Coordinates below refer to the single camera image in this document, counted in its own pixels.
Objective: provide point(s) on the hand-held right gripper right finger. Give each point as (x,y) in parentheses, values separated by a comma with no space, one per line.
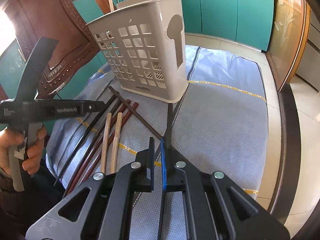
(164,170)

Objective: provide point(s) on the dark brown chopstick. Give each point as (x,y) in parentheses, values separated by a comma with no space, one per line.
(100,130)
(136,113)

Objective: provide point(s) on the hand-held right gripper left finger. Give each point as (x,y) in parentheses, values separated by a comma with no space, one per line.
(150,166)

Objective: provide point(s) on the black chopstick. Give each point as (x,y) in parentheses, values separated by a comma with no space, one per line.
(170,125)
(85,142)

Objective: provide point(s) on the reddish brown chopstick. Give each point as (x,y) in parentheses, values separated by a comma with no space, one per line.
(97,152)
(125,122)

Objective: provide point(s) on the person's left hand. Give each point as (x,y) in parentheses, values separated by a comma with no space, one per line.
(35,155)

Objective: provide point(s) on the light blue cloth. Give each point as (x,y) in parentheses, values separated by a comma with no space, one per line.
(220,120)

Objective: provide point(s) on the wooden framed glass door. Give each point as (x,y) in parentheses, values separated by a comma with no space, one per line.
(287,30)

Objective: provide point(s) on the teal base cabinets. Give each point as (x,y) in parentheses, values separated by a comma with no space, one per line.
(215,10)

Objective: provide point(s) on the brown wooden chair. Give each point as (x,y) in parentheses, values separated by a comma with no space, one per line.
(50,17)

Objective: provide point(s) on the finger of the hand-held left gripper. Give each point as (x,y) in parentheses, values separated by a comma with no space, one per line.
(92,107)
(37,67)

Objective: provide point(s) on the white plastic utensil holder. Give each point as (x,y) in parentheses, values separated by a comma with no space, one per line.
(140,55)

